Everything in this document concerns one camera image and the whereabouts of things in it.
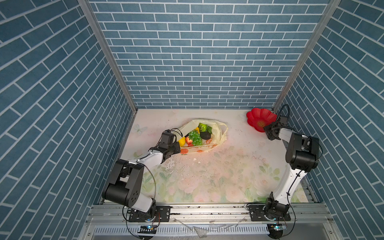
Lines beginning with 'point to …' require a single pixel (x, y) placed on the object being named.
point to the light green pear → (203, 127)
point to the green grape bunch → (196, 137)
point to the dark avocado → (205, 135)
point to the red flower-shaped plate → (259, 119)
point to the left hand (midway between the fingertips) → (181, 146)
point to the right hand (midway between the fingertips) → (267, 128)
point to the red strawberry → (188, 141)
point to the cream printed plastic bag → (219, 131)
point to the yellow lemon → (182, 141)
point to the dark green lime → (209, 129)
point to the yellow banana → (198, 129)
